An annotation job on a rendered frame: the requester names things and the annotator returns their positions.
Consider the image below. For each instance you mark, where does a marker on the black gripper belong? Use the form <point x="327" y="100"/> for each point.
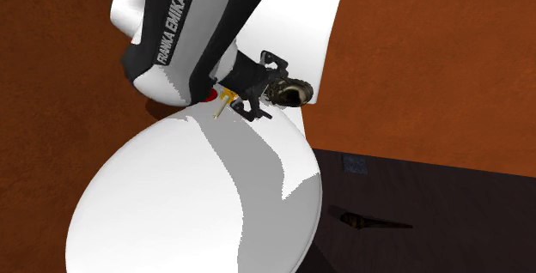
<point x="248" y="77"/>

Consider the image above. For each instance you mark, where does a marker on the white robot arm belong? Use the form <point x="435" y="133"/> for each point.
<point x="150" y="8"/>

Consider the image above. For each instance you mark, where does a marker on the dark bronze cup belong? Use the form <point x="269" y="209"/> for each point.
<point x="293" y="92"/>

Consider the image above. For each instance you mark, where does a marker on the yellow and cream tool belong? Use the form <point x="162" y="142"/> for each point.
<point x="220" y="107"/>

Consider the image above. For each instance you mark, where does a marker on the red round object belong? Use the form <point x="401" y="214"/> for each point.
<point x="209" y="96"/>

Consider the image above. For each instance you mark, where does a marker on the white toilet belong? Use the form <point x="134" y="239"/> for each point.
<point x="167" y="197"/>

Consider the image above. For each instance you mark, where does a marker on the dark brown pointed object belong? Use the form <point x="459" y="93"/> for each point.
<point x="356" y="221"/>

